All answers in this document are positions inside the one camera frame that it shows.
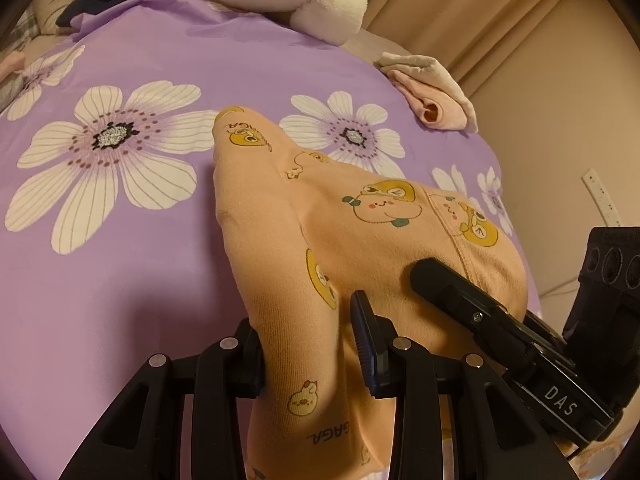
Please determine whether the folded pink garment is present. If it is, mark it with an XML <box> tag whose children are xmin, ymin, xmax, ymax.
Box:
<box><xmin>387</xmin><ymin>70</ymin><xmax>468</xmax><ymax>131</ymax></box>

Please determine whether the folded cream garment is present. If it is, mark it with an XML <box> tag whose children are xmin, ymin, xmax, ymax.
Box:
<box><xmin>375</xmin><ymin>52</ymin><xmax>478</xmax><ymax>134</ymax></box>

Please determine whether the pink curtain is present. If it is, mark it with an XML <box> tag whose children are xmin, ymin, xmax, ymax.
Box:
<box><xmin>363</xmin><ymin>0</ymin><xmax>561</xmax><ymax>96</ymax></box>

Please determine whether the plaid grey shirt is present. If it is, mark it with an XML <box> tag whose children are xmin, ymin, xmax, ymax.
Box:
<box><xmin>0</xmin><ymin>6</ymin><xmax>39</xmax><ymax>110</ymax></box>

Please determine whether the orange cartoon print garment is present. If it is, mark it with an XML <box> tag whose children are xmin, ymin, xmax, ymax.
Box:
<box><xmin>213</xmin><ymin>107</ymin><xmax>528</xmax><ymax>479</ymax></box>

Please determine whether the purple floral bed sheet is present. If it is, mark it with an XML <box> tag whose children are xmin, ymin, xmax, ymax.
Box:
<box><xmin>1</xmin><ymin>0</ymin><xmax>521</xmax><ymax>479</ymax></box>

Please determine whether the white power strip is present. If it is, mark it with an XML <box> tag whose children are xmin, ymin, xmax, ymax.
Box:
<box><xmin>582</xmin><ymin>168</ymin><xmax>623</xmax><ymax>226</ymax></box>

